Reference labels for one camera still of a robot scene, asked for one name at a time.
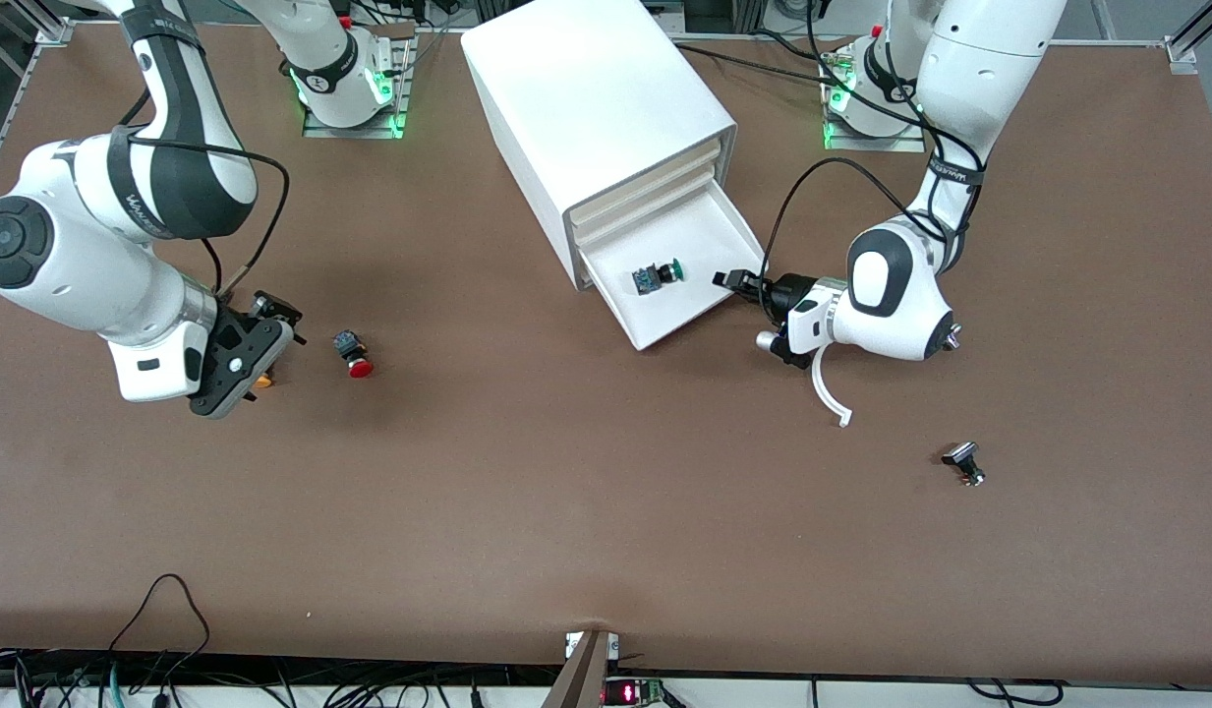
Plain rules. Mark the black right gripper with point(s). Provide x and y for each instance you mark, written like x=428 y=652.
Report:
x=263 y=313

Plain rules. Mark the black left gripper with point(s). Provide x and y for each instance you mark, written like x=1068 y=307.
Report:
x=789 y=292

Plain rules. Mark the green push button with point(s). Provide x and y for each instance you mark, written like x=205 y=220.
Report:
x=650 y=280

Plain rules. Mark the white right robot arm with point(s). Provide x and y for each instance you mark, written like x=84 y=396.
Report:
x=75 y=256

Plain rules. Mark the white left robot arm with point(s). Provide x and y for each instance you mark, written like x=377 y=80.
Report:
x=900 y=295

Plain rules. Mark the yellow push button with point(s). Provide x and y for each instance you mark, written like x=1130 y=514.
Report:
x=263 y=381

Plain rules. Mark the red push button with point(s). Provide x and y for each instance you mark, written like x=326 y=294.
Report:
x=353 y=356

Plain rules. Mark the white drawer cabinet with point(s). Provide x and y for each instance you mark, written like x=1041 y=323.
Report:
x=596 y=88

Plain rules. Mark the white curved plastic arc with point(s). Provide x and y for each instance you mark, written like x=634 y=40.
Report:
x=822 y=393

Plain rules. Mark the device with red display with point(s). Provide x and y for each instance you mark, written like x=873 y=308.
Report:
x=630 y=693

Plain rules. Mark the grey metal bar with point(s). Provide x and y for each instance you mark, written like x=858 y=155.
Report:
x=578 y=678

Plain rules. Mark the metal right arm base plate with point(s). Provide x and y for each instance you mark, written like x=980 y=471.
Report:
x=316 y=131

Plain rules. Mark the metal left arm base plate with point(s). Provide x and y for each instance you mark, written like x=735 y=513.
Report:
x=910 y=145

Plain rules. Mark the white clamp bracket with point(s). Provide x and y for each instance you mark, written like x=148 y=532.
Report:
x=570 y=644

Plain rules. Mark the aluminium corner bracket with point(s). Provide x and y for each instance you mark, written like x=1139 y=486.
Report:
x=1182 y=54

